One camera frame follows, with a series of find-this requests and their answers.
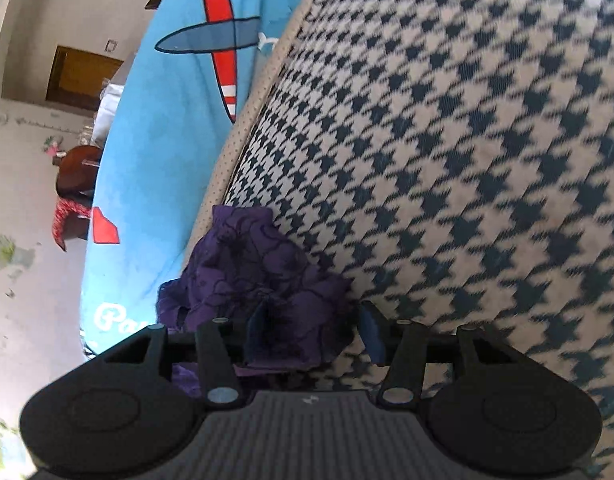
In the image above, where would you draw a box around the purple floral garment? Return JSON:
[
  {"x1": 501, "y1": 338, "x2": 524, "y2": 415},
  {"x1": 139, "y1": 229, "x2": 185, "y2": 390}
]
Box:
[{"x1": 156, "y1": 205, "x2": 354, "y2": 385}]

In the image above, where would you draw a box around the red patterned cloth on chair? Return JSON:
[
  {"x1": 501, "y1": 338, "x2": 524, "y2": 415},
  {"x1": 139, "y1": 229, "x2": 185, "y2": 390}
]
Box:
[{"x1": 51, "y1": 197, "x2": 91, "y2": 252}]

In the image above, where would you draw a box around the houndstooth sofa seat cover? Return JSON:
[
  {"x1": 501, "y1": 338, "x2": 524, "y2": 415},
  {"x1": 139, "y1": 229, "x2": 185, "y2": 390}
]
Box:
[{"x1": 192, "y1": 0, "x2": 614, "y2": 479}]

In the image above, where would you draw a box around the white clothed dining table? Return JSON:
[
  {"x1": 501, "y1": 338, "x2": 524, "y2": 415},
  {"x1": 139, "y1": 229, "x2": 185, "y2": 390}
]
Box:
[{"x1": 90, "y1": 53, "x2": 136, "y2": 148}]

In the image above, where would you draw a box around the blue printed sofa back cover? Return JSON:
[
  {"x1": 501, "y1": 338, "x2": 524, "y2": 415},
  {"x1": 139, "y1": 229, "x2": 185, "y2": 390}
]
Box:
[{"x1": 80, "y1": 0, "x2": 301, "y2": 356}]

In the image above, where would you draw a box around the brown wooden door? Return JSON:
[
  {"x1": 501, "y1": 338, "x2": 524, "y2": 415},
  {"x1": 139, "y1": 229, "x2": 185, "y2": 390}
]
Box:
[{"x1": 46, "y1": 46, "x2": 123, "y2": 112}]

